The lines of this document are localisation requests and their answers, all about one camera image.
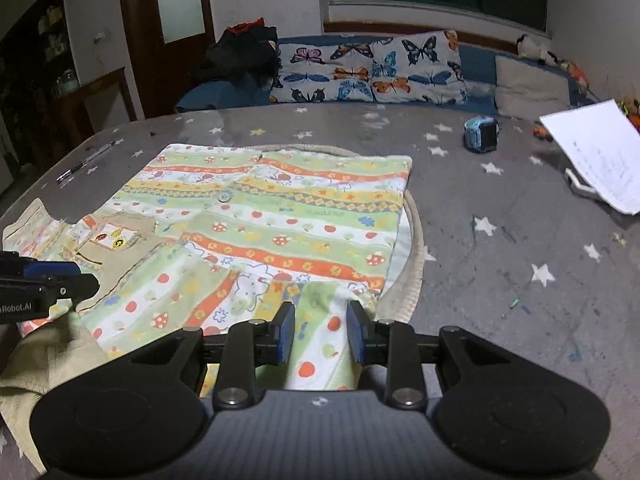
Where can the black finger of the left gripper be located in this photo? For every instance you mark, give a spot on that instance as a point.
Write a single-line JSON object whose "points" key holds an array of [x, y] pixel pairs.
{"points": [[50, 269]]}

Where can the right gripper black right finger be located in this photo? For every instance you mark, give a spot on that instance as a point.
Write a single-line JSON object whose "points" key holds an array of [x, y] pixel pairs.
{"points": [[394, 346]]}

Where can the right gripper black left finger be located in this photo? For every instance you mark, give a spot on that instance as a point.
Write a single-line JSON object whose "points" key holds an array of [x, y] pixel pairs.
{"points": [[245, 347]]}

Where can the colourful patterned children's garment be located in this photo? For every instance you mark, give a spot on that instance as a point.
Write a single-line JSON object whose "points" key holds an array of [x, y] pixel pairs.
{"points": [[207, 237]]}

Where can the black and red clothes pile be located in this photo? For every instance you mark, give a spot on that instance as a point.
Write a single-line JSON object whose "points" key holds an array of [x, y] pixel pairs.
{"points": [[245, 49]]}

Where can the black pen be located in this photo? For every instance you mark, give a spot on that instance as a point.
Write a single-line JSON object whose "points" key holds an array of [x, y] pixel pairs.
{"points": [[67, 174]]}

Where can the grey star-patterned table cover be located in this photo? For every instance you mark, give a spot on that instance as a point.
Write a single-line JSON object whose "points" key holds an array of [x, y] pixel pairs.
{"points": [[512, 255]]}

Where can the dark wooden side table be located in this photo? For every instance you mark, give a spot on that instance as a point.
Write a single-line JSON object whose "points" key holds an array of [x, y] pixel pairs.
{"points": [[96, 105]]}

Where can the small orange toy car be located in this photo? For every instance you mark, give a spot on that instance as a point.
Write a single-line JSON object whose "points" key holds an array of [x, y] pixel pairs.
{"points": [[542, 133]]}

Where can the butterfly print pillow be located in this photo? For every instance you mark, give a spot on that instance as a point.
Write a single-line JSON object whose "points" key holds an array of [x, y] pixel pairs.
{"points": [[423, 68]]}

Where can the grey plain cushion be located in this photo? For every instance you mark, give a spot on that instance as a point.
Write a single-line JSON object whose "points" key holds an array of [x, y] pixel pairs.
{"points": [[528, 92]]}

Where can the white paper sheet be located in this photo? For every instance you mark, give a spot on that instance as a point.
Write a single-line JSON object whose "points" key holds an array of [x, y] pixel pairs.
{"points": [[603, 146]]}

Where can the dark wooden door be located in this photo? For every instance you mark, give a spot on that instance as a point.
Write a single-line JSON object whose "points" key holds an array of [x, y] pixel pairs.
{"points": [[167, 41]]}

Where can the blue sofa bench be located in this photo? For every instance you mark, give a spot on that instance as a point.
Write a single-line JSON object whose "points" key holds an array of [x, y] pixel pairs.
{"points": [[478, 69]]}

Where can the black white plush toy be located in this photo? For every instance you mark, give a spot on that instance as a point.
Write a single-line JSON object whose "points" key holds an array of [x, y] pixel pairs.
{"points": [[527, 48]]}

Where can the yellow green toy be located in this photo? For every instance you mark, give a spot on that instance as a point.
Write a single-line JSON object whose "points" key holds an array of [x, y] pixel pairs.
{"points": [[631, 109]]}

